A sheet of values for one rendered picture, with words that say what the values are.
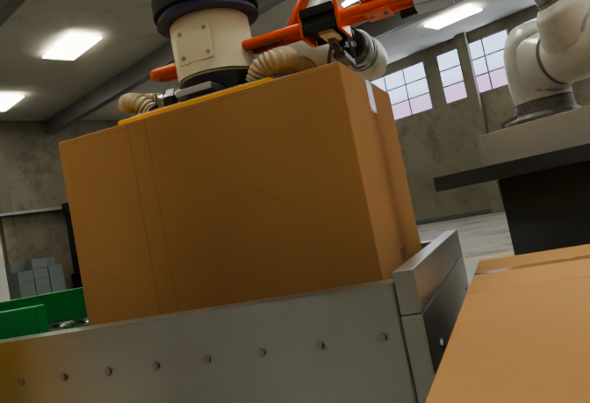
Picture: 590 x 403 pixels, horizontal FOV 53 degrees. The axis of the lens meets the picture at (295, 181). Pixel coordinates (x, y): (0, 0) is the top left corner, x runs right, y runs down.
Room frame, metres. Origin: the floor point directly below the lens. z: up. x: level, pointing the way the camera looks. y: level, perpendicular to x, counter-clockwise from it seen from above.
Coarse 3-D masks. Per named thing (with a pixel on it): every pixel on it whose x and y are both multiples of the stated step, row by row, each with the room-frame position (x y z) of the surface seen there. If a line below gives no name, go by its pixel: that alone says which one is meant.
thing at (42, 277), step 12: (12, 264) 14.48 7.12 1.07; (24, 264) 14.68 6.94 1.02; (36, 264) 14.52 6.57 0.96; (48, 264) 15.11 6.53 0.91; (60, 264) 14.93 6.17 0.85; (12, 276) 14.40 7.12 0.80; (24, 276) 14.29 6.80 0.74; (36, 276) 14.49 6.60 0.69; (48, 276) 14.70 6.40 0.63; (60, 276) 14.91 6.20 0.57; (12, 288) 14.50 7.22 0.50; (24, 288) 14.26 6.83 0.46; (36, 288) 14.46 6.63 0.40; (48, 288) 14.67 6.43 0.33; (60, 288) 14.87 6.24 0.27
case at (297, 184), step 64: (128, 128) 1.12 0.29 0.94; (192, 128) 1.07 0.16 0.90; (256, 128) 1.03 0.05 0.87; (320, 128) 0.99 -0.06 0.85; (384, 128) 1.21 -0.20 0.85; (128, 192) 1.13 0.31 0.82; (192, 192) 1.08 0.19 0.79; (256, 192) 1.04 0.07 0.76; (320, 192) 1.00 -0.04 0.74; (384, 192) 1.09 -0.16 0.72; (128, 256) 1.14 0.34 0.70; (192, 256) 1.09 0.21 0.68; (256, 256) 1.04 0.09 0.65; (320, 256) 1.00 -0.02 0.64; (384, 256) 1.00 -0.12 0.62
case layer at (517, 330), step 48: (480, 288) 0.94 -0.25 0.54; (528, 288) 0.86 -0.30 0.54; (576, 288) 0.79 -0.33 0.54; (480, 336) 0.64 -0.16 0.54; (528, 336) 0.60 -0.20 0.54; (576, 336) 0.57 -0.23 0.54; (432, 384) 0.51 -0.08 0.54; (480, 384) 0.49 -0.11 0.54; (528, 384) 0.46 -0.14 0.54; (576, 384) 0.44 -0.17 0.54
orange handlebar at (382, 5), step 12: (360, 0) 1.11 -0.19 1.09; (372, 0) 1.10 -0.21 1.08; (384, 0) 1.09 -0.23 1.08; (396, 0) 1.09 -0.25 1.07; (408, 0) 1.09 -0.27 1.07; (348, 12) 1.12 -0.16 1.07; (360, 12) 1.11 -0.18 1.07; (372, 12) 1.11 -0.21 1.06; (384, 12) 1.12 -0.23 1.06; (348, 24) 1.16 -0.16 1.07; (264, 36) 1.18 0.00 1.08; (276, 36) 1.17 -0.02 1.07; (288, 36) 1.17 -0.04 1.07; (252, 48) 1.20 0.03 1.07; (264, 48) 1.22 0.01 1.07; (156, 72) 1.27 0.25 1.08; (168, 72) 1.26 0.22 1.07
